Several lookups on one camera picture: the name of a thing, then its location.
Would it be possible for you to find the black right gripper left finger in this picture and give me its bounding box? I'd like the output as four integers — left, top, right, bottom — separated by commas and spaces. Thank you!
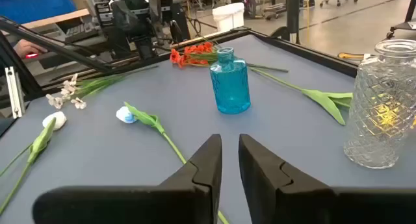
32, 134, 224, 224

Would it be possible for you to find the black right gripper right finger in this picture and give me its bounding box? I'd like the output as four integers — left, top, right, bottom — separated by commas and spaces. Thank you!
239, 134, 416, 224

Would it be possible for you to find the yellow artificial tulip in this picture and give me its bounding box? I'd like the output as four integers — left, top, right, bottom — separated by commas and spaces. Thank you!
248, 66, 354, 127

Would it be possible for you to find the orange artificial flower bunch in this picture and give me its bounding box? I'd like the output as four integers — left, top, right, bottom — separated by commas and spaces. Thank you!
181, 41, 289, 73
169, 48, 222, 69

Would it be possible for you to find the white blossom spray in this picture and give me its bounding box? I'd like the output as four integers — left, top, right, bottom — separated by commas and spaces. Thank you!
45, 65, 159, 110

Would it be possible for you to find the clear textured glass vase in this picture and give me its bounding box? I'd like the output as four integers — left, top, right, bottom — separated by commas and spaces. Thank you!
343, 38, 416, 169

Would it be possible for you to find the blue cup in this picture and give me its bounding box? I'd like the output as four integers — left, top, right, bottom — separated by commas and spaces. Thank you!
209, 47, 252, 115

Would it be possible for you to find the black floor stand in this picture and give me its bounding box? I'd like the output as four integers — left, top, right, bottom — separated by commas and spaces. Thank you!
269, 0, 302, 45

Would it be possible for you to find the white plastic bin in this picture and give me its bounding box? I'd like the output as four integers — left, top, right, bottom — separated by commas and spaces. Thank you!
212, 2, 245, 32

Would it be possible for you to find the black keyboard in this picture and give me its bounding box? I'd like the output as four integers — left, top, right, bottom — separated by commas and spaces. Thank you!
64, 21, 100, 43

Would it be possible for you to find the person's hand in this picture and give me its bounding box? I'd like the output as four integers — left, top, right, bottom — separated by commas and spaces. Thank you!
13, 38, 48, 59

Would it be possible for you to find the wooden shelf board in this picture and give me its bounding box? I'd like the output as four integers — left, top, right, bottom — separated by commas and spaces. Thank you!
22, 8, 90, 30

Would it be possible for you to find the blue storage bin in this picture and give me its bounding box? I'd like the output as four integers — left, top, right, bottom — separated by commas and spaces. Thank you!
0, 0, 77, 25

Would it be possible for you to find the yellow extension cord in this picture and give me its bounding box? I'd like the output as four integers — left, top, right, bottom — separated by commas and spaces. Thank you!
337, 51, 371, 61

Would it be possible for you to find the black aluminium table frame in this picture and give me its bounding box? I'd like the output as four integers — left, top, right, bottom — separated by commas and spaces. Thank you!
0, 16, 359, 103

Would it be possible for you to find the silver angle bracket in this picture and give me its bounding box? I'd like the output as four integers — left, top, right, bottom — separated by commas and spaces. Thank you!
5, 66, 26, 119

